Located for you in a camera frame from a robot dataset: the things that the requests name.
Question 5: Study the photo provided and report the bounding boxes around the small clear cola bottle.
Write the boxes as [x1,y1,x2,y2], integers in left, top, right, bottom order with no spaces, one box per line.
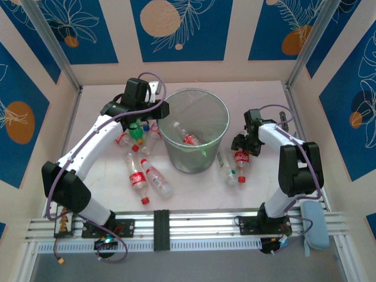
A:
[234,149,251,184]

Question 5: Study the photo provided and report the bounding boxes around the clear bottle green neck ring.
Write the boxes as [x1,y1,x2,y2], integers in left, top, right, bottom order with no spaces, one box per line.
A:
[216,149,238,186]

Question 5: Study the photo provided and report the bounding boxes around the green plastic bottle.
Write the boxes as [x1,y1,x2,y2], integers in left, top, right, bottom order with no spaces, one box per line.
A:
[128,122,145,145]

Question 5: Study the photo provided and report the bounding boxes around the clear bottle red white blue label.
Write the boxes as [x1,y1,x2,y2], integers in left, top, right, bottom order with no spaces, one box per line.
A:
[140,122,163,156]

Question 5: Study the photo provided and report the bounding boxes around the small bottle red label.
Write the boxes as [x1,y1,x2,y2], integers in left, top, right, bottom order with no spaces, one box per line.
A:
[115,132,140,153]

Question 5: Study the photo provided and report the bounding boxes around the clear bottle white label red cap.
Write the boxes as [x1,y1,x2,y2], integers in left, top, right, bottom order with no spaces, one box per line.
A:
[139,158,174,199]

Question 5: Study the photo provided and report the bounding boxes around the large clear cola bottle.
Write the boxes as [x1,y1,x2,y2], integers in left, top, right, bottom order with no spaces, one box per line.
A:
[125,152,151,206]

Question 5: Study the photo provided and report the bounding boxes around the grey mesh waste bin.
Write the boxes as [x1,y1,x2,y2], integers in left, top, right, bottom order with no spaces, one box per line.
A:
[158,88,230,174]

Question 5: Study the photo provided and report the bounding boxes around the black terminal block orange connectors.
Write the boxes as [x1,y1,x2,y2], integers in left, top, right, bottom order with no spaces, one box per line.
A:
[53,205,73,238]

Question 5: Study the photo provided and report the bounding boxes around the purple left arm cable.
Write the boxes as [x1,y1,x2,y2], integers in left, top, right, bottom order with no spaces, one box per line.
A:
[43,72,167,264]

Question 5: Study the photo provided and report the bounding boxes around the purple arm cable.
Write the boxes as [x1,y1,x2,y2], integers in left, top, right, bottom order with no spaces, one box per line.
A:
[258,104,323,253]
[43,72,167,264]

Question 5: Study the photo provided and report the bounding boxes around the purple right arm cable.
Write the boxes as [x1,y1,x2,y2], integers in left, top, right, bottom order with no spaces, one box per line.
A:
[258,104,323,253]

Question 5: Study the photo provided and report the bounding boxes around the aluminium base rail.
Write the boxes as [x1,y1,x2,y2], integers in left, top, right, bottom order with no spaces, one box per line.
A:
[25,207,349,255]

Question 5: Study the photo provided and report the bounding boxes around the white slotted cable duct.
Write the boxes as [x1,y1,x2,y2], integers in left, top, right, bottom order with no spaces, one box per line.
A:
[37,237,263,254]

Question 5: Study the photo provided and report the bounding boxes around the aluminium corner post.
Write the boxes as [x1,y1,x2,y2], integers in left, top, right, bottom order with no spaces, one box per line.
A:
[19,0,83,94]
[285,0,345,90]

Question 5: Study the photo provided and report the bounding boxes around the black centre rail bracket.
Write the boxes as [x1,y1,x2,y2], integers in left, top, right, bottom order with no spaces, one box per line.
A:
[153,209,170,253]

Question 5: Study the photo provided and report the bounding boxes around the red wire yellow connector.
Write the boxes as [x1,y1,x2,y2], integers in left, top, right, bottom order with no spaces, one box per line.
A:
[54,237,66,266]

